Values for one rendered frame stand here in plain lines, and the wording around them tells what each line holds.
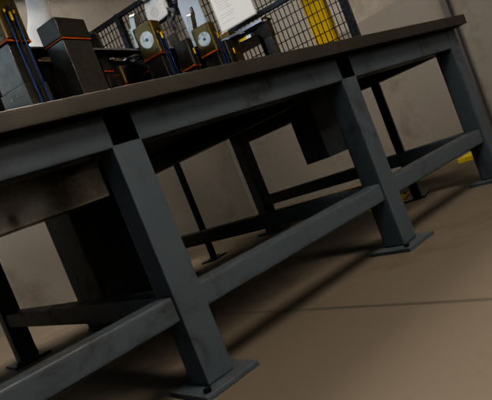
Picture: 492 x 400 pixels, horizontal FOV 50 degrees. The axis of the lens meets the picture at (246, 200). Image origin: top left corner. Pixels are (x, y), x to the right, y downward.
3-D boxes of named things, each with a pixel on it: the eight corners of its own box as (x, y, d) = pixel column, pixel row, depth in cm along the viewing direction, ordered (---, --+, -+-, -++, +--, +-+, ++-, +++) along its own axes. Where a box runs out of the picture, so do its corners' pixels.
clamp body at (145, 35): (191, 109, 187) (154, 15, 186) (167, 121, 193) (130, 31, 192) (201, 108, 193) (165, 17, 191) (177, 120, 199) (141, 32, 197)
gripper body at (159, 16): (138, 2, 234) (148, 26, 235) (155, -10, 229) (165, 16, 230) (148, 4, 240) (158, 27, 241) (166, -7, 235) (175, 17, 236)
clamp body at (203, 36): (244, 99, 216) (212, 17, 214) (221, 110, 222) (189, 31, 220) (251, 98, 222) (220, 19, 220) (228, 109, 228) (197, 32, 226)
